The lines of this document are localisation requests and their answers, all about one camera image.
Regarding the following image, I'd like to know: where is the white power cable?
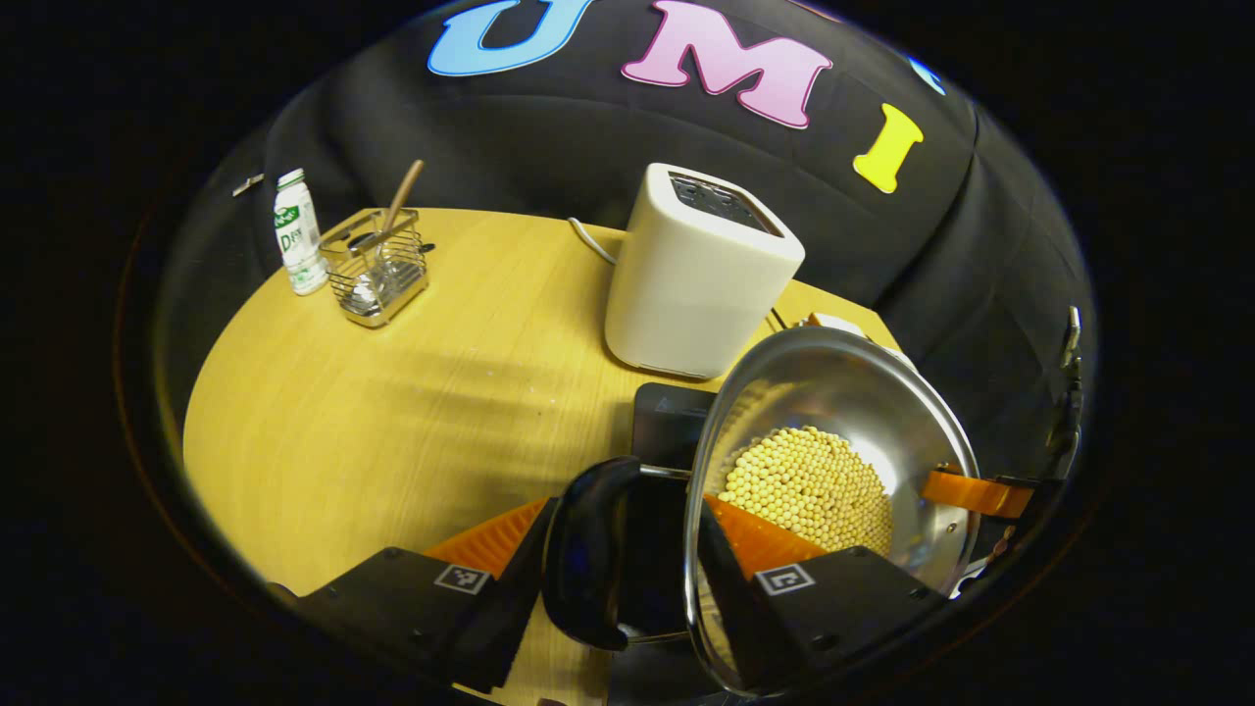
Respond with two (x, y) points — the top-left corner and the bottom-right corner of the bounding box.
(569, 217), (619, 266)

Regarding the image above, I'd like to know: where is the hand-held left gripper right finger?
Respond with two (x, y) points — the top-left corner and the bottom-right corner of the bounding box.
(698, 495), (950, 692)

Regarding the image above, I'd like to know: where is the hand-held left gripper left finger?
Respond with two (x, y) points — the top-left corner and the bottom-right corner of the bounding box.
(270, 495), (560, 695)

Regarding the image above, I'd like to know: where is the pile of yellow soybeans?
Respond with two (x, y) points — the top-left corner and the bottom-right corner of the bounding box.
(719, 426), (895, 555)

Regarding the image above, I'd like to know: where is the steel pot with black handles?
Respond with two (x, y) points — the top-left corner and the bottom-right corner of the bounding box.
(542, 327), (981, 697)

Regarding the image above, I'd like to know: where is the wooden spoon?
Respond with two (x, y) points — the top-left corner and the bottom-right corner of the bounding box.
(377, 159), (426, 241)

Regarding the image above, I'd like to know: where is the black induction cooktop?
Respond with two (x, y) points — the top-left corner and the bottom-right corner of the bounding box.
(608, 382), (727, 706)

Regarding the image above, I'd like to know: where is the white toaster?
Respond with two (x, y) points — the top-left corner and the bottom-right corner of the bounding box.
(604, 163), (807, 381)

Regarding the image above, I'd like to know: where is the sandwich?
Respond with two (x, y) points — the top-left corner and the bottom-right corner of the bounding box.
(796, 312), (869, 339)

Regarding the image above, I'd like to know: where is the wire utensil basket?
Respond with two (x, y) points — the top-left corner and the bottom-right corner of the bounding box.
(319, 207), (430, 328)

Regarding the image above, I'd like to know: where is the white drink bottle green label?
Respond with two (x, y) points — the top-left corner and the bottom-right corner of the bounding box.
(274, 168), (329, 297)

